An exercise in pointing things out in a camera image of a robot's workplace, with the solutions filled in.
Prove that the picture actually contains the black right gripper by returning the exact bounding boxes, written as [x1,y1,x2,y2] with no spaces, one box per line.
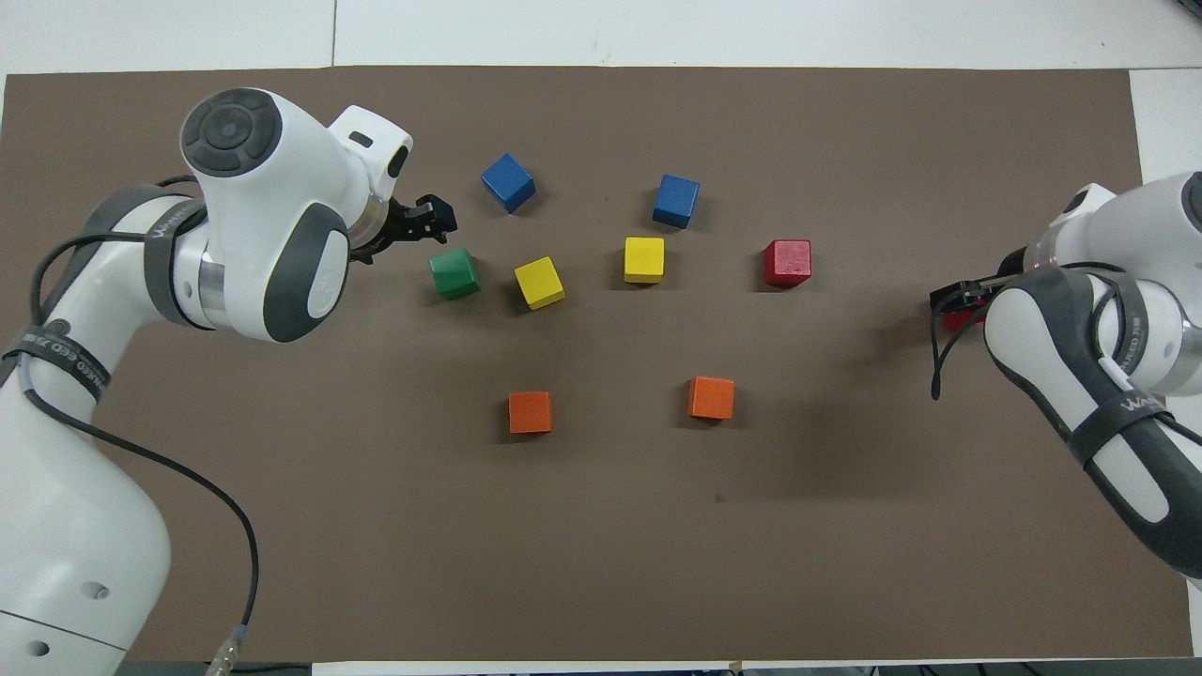
[930,249,1029,313]

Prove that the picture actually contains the yellow wooden block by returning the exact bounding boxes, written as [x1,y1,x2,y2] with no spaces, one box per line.
[514,256,567,311]
[624,236,667,285]

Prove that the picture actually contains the brown table mat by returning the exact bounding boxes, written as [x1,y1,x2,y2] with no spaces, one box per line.
[0,64,1195,663]

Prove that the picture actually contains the blue wooden block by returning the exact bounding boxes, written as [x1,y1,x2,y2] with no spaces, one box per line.
[480,153,537,214]
[652,174,701,230]

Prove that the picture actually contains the orange wooden block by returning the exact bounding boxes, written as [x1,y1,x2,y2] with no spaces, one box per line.
[686,376,736,422]
[508,391,554,436]

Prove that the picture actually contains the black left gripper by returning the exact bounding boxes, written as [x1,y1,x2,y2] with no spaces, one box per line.
[349,193,458,267]

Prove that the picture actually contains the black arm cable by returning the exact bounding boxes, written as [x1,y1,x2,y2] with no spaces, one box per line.
[0,174,261,676]
[930,263,1175,400]

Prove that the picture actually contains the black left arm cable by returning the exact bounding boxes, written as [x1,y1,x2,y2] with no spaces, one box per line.
[0,174,261,676]

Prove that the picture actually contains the green wooden block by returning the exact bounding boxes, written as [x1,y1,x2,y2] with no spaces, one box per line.
[428,247,482,301]

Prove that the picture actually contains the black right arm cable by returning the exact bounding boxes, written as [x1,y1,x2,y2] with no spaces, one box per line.
[930,263,1175,400]

